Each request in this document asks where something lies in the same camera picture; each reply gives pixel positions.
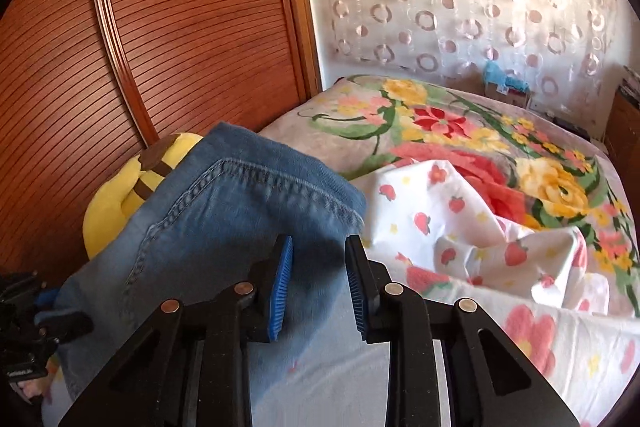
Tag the floral plush blanket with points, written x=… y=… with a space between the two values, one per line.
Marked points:
x=450 y=127

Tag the yellow plush toy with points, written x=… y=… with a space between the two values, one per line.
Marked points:
x=115 y=207

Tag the blue denim pants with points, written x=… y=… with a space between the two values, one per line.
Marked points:
x=210 y=217

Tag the blue fluffy toy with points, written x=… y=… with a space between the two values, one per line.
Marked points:
x=500 y=74

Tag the patterned folded cloth stack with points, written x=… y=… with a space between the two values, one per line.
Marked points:
x=631 y=82

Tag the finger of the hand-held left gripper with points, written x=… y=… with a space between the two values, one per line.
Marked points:
x=65 y=324

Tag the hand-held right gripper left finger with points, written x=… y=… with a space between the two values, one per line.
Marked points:
x=280 y=292

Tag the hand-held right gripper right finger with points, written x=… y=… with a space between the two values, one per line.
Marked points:
x=356 y=297

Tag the white strawberry flower bedsheet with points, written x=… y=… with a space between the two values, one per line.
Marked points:
x=500 y=217

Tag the small printed box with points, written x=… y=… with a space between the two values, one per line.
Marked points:
x=507 y=97

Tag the wooden wall cabinet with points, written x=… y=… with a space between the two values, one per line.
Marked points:
x=625 y=122

